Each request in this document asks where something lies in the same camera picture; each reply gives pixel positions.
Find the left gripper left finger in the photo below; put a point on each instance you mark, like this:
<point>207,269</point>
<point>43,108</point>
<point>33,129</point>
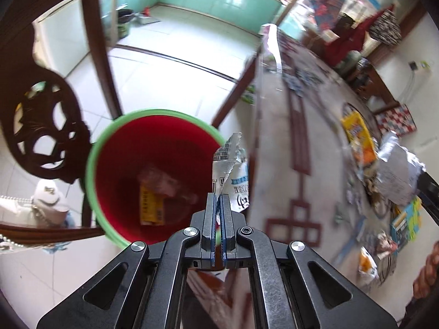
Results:
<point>144,285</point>

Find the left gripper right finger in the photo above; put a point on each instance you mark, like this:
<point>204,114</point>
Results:
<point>228,226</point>

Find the brown red paper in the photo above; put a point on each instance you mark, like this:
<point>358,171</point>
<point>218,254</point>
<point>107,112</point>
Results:
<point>385,246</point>

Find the yellow white medicine box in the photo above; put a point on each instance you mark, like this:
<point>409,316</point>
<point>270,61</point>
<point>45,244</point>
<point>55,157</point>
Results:
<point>155,186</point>

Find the plastic wrapper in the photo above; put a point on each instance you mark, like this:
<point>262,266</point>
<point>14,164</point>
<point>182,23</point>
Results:
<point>230,174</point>

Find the white printed paper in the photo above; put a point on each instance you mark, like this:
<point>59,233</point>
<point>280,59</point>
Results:
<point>397,171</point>

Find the black kitchen trash bin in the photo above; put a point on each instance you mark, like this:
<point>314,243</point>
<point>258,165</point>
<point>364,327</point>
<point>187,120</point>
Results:
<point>124,19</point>

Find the person's right hand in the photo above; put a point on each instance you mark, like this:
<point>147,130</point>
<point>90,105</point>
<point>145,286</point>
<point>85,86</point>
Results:
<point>427,277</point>

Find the red bin with green rim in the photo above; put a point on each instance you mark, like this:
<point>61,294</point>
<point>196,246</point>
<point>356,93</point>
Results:
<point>175,143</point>

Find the floral patterned tablecloth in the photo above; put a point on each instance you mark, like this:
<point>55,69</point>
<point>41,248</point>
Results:
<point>296,178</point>

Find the blue yellow toy board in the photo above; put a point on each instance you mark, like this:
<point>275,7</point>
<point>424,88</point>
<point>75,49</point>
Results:
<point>407,223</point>

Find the yellow juice carton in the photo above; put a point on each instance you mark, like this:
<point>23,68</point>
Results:
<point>359,137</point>

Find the dark carved wooden chair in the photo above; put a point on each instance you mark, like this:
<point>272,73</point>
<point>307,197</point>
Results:
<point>41,118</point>

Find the dark red hanging garment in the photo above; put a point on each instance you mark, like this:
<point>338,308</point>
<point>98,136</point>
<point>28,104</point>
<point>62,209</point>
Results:
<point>354,39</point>

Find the white refrigerator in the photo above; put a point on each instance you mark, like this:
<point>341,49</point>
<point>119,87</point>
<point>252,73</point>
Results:
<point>61,40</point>

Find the red mop with dustpan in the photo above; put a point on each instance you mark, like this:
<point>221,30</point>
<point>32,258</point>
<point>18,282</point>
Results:
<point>144,18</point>

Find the black white patterned bag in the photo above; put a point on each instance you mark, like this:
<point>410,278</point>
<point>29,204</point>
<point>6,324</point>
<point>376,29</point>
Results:
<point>385,29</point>

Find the plaid hanging cloth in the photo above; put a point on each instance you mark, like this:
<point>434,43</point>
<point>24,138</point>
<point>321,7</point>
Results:
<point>326,13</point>

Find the dark wooden chair by wall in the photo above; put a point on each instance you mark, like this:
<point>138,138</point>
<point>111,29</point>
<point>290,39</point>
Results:
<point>370,88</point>

